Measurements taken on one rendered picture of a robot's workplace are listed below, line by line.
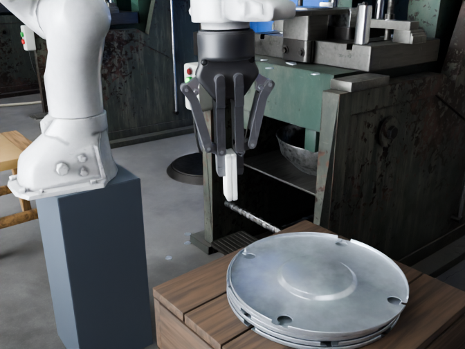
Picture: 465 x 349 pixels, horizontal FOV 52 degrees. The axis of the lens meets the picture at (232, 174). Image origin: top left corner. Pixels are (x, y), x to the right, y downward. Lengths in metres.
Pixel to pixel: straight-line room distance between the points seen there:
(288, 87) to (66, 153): 0.58
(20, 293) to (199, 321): 0.88
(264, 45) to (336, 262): 0.78
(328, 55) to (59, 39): 0.66
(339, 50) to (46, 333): 1.04
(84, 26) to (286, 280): 0.55
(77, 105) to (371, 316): 0.66
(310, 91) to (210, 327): 0.66
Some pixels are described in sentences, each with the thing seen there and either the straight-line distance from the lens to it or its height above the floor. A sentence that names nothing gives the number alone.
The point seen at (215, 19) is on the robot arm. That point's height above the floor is 0.80.
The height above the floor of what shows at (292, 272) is 0.39.
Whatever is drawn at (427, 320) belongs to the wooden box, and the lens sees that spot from 0.84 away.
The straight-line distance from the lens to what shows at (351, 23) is 1.36.
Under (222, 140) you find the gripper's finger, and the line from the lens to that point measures 0.66.
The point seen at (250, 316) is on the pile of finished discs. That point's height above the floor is 0.37.
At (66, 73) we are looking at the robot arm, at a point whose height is 0.68.
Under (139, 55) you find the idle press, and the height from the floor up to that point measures 0.48.
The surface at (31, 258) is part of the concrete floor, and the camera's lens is 1.73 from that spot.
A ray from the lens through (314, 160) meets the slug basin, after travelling 1.37.
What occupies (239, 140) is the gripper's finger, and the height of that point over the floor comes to 0.64.
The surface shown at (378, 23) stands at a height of 0.75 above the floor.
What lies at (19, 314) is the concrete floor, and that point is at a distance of 1.48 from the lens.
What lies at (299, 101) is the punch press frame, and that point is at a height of 0.56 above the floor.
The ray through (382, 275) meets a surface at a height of 0.39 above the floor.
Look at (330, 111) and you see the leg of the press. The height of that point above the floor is 0.58.
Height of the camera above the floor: 0.84
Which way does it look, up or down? 22 degrees down
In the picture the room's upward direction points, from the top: straight up
